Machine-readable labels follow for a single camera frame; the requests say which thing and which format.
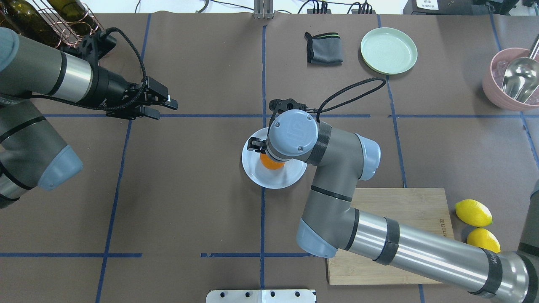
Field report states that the metal ice scoop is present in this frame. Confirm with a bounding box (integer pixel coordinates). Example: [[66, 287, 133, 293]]
[[501, 36, 539, 104]]

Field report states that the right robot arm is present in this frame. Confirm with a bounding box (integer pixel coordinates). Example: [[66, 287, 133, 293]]
[[246, 98, 538, 303]]

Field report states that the yellow lemon by board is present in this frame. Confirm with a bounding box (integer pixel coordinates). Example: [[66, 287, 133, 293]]
[[455, 199, 493, 228]]

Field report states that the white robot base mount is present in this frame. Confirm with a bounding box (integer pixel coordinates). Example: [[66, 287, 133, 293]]
[[205, 289, 317, 303]]

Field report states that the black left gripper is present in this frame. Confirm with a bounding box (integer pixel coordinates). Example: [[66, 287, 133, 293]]
[[82, 33, 178, 120]]

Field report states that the pink bowl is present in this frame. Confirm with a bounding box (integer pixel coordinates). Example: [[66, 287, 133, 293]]
[[483, 48, 538, 112]]

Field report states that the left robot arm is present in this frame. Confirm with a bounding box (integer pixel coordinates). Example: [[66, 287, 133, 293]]
[[0, 27, 178, 208]]

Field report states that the dark green wine bottle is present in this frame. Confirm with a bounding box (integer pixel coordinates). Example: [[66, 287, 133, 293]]
[[1, 0, 62, 48]]

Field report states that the light green plate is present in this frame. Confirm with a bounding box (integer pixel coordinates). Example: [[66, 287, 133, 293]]
[[360, 27, 418, 75]]

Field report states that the copper wire bottle rack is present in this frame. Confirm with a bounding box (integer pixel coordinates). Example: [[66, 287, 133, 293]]
[[32, 0, 111, 57]]

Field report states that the wooden cutting board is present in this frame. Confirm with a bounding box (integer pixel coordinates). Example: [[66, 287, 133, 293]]
[[327, 188, 454, 286]]

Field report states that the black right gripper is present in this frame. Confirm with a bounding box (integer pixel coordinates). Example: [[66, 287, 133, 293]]
[[246, 98, 317, 154]]

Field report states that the light blue plate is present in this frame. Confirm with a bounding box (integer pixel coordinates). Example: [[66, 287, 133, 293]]
[[241, 142, 307, 189]]

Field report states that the yellow lemon near edge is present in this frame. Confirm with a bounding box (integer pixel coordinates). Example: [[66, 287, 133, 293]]
[[466, 227, 501, 253]]

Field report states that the orange fruit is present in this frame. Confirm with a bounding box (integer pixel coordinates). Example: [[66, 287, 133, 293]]
[[259, 153, 285, 170]]

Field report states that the grey folded cloth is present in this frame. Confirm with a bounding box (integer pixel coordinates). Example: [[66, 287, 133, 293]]
[[304, 32, 344, 66]]

